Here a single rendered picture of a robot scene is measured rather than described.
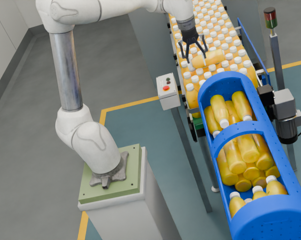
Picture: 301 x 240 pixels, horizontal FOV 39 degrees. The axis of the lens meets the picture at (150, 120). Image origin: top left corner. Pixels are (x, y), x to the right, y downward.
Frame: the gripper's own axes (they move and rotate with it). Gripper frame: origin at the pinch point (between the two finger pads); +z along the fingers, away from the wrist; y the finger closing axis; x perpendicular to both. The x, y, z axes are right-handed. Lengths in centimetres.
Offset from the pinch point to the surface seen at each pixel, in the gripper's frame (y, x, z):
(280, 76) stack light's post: 45, 23, 41
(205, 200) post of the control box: -20, 5, 110
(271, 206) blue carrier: 10, -102, -2
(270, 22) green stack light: 44.1, 22.8, 3.3
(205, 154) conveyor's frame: -11, 23, 85
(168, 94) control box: -19.4, -2.1, 13.0
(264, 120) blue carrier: 20, -55, 3
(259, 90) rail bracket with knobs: 26.8, -8.3, 22.4
